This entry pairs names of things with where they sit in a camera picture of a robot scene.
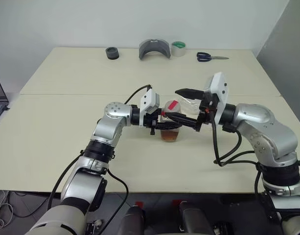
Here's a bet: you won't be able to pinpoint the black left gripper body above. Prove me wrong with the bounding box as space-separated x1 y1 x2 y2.
143 109 165 136

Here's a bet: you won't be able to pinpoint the black floor cable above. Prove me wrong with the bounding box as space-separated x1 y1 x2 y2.
7 190 50 218

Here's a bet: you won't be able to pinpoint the clear wine glass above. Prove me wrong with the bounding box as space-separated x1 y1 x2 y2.
179 95 200 118

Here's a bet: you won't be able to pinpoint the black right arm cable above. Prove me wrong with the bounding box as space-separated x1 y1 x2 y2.
211 117 266 204

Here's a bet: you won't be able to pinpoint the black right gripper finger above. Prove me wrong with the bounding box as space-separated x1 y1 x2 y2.
168 113 199 130
174 88 204 100

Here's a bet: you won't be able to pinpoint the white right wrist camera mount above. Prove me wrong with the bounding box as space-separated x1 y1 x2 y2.
204 71 230 124

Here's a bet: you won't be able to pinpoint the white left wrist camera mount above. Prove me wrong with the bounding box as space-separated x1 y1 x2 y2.
139 88 161 128

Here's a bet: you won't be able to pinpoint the grey tape roll green core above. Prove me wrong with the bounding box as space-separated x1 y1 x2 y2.
171 41 187 58

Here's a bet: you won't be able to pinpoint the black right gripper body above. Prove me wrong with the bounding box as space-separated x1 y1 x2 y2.
195 91 219 134

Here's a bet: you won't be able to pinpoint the dark rounded shape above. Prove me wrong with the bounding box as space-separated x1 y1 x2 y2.
117 205 147 235
178 200 216 235

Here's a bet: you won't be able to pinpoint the black bracket with white knob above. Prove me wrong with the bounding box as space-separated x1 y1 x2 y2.
87 219 104 235

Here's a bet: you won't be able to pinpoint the clear plastic tea bottle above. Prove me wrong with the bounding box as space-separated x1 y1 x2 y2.
160 99 182 143

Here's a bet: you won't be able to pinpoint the black round cap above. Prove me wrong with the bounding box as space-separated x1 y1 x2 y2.
105 46 120 60

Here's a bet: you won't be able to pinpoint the white floor cables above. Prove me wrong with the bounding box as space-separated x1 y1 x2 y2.
0 189 14 229

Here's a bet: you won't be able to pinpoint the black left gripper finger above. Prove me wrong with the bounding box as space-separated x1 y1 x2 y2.
154 121 184 131

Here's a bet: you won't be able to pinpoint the blue handled scissors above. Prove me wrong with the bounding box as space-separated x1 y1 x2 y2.
196 51 230 62

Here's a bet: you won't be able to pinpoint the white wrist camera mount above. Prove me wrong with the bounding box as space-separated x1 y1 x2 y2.
139 88 161 128
204 71 230 124

